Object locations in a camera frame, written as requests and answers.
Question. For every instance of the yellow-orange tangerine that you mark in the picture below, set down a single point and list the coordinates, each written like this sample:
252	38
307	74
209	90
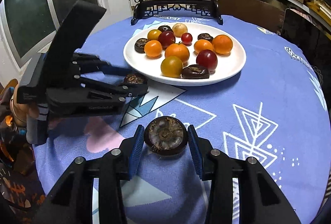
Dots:
153	49

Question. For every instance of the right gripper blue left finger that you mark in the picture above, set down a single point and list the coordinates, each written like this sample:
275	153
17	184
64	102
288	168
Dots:
136	151

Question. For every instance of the dark purple passion fruit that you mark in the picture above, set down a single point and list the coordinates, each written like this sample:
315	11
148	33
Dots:
135	78
165	28

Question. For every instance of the person's left hand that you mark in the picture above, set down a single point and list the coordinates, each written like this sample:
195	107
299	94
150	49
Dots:
22	111

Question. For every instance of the dark wrinkled passion fruit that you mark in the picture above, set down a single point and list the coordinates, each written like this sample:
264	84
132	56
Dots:
195	71

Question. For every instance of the white round plate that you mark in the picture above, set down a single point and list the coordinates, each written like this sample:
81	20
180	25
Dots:
192	54

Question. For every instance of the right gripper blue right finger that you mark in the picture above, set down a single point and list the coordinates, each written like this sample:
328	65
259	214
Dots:
193	142

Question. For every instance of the yellow round fruit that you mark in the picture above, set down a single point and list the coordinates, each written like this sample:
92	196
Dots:
171	67

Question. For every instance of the dark brown passion fruit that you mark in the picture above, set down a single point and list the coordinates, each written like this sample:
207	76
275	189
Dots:
140	45
205	36

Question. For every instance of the tan round fruit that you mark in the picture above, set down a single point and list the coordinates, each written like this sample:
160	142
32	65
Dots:
179	29

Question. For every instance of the small red plum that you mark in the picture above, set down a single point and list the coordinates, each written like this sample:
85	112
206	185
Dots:
186	39

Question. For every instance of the dark red plum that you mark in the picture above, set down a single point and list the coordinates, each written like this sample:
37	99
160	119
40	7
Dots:
167	38

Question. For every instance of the orange tangerine with stem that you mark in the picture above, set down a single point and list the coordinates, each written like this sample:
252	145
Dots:
222	44

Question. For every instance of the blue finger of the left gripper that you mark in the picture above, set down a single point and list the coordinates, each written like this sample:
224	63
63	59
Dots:
131	90
108	69

